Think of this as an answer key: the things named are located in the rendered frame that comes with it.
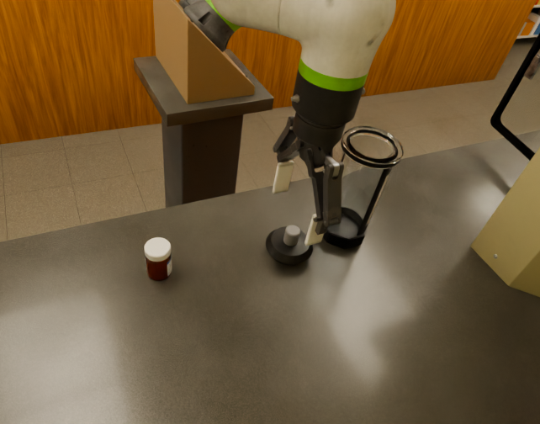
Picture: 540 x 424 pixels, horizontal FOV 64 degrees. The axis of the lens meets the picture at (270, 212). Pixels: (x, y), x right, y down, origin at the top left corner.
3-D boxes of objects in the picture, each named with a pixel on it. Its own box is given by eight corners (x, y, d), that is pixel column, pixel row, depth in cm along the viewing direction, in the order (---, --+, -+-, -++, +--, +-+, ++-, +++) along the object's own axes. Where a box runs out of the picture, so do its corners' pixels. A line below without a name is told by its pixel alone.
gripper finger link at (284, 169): (279, 165, 76) (277, 162, 76) (273, 194, 81) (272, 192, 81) (294, 162, 77) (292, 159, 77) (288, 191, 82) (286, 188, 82)
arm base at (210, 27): (163, -13, 125) (177, -29, 124) (198, 23, 137) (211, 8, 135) (194, 23, 109) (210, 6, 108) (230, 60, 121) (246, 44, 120)
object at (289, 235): (319, 264, 84) (326, 241, 80) (276, 277, 81) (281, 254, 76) (297, 230, 90) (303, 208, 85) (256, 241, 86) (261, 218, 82)
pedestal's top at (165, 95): (134, 70, 135) (133, 57, 132) (229, 60, 148) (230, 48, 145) (166, 127, 116) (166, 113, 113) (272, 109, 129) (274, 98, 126)
